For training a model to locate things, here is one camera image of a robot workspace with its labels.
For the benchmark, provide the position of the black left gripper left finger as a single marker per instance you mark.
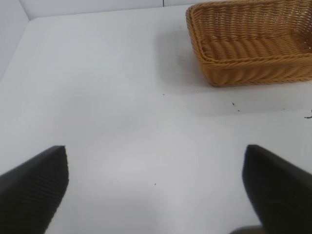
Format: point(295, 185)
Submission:
point(31, 190)

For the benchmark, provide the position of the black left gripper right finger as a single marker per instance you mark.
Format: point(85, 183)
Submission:
point(280, 190)

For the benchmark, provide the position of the brown woven wicker basket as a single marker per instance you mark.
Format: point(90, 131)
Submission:
point(246, 46)

